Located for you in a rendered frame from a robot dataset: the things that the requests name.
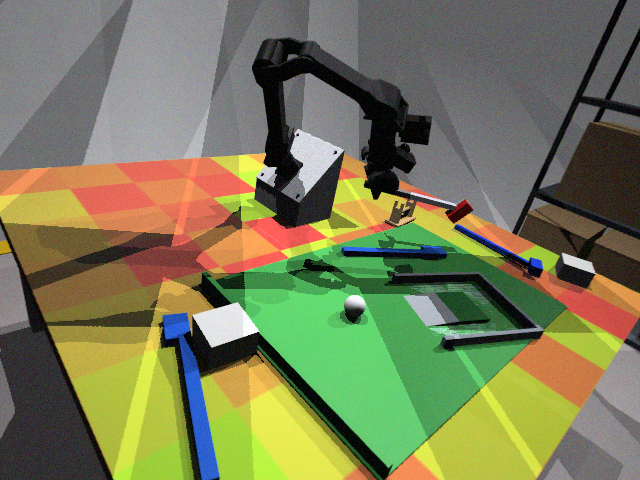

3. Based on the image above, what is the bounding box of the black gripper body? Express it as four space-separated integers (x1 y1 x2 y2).
361 139 400 191

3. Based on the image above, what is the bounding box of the white ball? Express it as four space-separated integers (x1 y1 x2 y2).
344 295 366 317

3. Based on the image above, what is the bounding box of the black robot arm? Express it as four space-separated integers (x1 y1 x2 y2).
252 37 432 180

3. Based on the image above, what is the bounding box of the green flat mat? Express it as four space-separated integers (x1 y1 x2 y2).
215 223 568 480

